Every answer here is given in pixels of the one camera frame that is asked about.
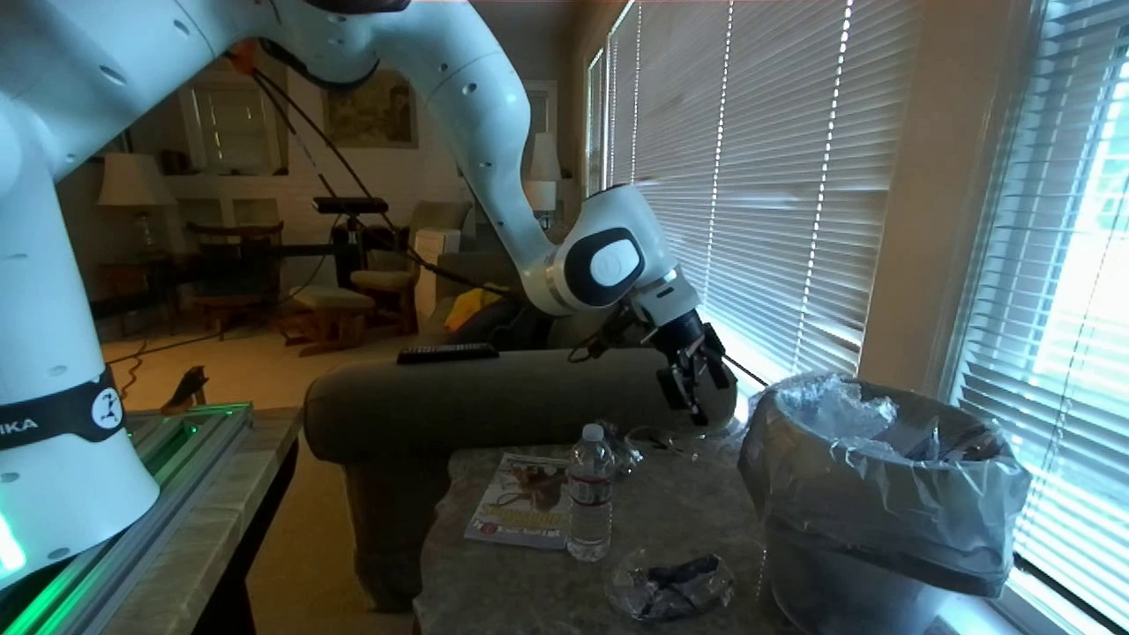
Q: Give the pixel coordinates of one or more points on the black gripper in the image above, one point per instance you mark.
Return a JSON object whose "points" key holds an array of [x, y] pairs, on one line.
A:
{"points": [[680, 335]]}

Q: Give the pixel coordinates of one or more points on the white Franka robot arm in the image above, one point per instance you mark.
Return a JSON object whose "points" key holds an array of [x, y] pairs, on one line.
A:
{"points": [[70, 293]]}

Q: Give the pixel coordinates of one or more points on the round rubbish can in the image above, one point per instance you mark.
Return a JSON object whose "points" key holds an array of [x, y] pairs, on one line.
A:
{"points": [[847, 602]]}

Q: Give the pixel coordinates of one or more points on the clear plastic water bottle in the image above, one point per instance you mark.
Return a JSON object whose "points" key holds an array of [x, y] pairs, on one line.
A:
{"points": [[589, 494]]}

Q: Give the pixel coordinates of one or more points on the black pillow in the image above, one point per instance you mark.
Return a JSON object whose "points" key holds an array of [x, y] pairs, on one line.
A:
{"points": [[517, 322]]}

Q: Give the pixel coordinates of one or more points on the clear bag with black item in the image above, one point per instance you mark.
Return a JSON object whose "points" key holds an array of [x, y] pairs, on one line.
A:
{"points": [[672, 584]]}

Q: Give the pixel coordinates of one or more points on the printed magazine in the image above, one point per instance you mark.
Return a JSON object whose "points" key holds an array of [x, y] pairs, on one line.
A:
{"points": [[517, 498]]}

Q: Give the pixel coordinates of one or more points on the bin with plastic liner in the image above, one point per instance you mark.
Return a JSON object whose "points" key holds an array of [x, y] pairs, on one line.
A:
{"points": [[869, 531]]}

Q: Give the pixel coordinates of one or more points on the wide window blinds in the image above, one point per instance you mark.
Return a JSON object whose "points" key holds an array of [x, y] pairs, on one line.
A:
{"points": [[777, 151]]}

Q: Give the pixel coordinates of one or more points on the yellow pillow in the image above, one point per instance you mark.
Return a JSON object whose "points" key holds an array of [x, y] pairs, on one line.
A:
{"points": [[465, 307]]}

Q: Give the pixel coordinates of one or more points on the black remote control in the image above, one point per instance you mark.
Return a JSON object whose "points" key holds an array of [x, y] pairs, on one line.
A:
{"points": [[444, 352]]}

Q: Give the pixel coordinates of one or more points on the olive fabric sofa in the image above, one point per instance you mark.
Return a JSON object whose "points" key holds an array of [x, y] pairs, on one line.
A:
{"points": [[444, 408]]}

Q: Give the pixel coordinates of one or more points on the beige armchair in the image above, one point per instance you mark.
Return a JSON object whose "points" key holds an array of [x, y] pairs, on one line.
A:
{"points": [[390, 284]]}

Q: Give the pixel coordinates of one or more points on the narrow window blinds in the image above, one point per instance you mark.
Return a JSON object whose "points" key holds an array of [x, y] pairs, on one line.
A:
{"points": [[1069, 293]]}

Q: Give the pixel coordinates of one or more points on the wooden footstool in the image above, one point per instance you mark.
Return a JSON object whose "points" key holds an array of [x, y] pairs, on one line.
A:
{"points": [[330, 317]]}

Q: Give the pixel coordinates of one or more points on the dark dining chair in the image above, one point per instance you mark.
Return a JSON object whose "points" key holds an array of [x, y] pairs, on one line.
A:
{"points": [[232, 276]]}

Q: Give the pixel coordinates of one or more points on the workbench clamp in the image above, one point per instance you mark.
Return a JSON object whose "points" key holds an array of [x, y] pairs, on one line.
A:
{"points": [[188, 389]]}

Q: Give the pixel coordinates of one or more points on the table lamp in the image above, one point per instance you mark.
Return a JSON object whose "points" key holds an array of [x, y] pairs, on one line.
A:
{"points": [[128, 182]]}

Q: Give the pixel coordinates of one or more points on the black camera stand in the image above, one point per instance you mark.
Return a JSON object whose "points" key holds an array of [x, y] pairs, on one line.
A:
{"points": [[354, 247]]}

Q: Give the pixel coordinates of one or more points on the black stereo camera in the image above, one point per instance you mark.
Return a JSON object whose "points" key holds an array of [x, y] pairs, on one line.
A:
{"points": [[349, 204]]}

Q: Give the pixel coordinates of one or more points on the framed wall painting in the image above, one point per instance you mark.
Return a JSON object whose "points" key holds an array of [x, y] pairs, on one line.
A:
{"points": [[370, 108]]}

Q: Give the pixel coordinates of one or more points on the green-lit metal base plate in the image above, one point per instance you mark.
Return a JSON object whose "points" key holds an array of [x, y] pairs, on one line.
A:
{"points": [[154, 471]]}

